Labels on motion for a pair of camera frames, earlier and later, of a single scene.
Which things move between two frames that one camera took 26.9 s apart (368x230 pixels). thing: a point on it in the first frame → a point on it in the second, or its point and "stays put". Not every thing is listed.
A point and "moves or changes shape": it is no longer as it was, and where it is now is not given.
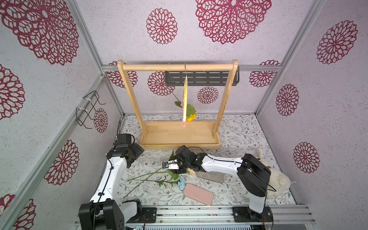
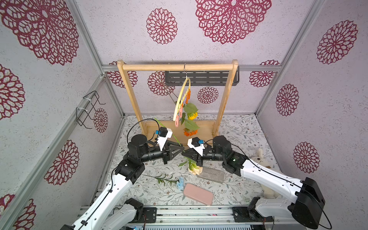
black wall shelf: (201, 78) stays put
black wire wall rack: (90, 100) stays put
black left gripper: (138, 150) → (166, 153)
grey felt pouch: (212, 176) stays put
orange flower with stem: (172, 155) moves or changes shape
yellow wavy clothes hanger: (184, 102) moves or changes shape
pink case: (198, 193) stays put
